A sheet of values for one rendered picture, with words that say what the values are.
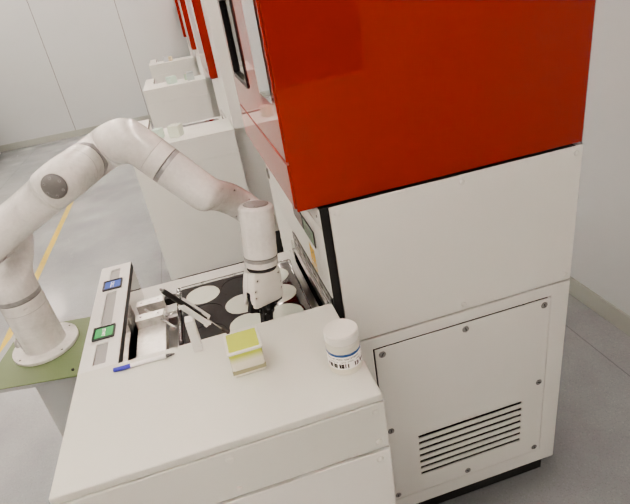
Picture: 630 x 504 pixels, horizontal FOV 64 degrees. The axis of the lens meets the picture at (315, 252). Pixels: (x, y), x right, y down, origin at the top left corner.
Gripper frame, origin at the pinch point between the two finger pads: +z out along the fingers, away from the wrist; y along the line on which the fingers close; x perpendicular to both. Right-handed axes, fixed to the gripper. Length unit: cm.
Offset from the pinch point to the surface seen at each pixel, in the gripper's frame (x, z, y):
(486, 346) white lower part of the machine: 37, 18, -51
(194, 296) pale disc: -31.1, 2.5, 2.6
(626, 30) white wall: 27, -64, -168
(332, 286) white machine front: 15.0, -10.5, -9.7
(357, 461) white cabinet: 40.6, 13.1, 11.6
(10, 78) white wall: -824, -38, -183
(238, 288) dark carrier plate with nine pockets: -22.5, 1.1, -7.7
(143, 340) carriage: -27.8, 7.2, 21.9
